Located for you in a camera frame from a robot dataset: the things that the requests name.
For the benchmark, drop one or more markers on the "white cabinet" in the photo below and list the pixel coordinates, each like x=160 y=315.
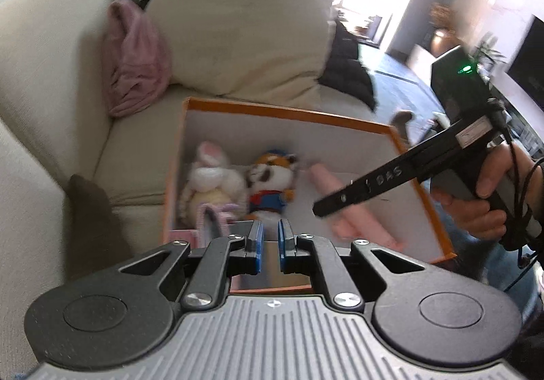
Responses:
x=421 y=59

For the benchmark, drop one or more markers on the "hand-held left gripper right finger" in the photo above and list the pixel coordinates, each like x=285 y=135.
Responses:
x=284 y=245

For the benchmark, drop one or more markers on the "beige sofa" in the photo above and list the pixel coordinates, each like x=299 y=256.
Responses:
x=51 y=65

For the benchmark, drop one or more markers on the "orange box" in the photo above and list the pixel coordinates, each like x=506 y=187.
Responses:
x=340 y=142

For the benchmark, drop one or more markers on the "black television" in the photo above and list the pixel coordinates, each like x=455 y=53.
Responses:
x=529 y=61

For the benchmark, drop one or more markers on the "cream sofa cushion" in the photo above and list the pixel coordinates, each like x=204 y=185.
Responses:
x=238 y=23

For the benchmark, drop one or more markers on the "brown vase with dried flowers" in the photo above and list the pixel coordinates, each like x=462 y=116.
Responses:
x=443 y=31

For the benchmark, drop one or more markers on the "black jacket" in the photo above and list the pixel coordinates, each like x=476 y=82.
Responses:
x=348 y=70

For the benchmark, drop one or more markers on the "person's right hand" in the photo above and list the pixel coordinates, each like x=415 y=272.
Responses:
x=471 y=218

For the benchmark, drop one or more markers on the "pink roll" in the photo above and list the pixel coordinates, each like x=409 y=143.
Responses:
x=327 y=180

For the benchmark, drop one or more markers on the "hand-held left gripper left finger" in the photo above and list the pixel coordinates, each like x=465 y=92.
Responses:
x=255 y=245

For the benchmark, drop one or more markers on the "white bunny plush toy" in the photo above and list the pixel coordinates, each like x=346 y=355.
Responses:
x=212 y=184

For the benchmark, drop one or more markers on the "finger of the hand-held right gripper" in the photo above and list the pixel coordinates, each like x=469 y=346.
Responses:
x=335 y=203

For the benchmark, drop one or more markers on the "blue jeans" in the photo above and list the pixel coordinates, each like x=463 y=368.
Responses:
x=493 y=265

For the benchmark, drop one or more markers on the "pink cloth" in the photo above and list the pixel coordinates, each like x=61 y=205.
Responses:
x=131 y=65

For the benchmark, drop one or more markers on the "fox plush toy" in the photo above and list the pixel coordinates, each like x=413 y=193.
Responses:
x=267 y=193

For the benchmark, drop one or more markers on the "green potted plant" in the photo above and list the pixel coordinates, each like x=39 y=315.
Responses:
x=488 y=50

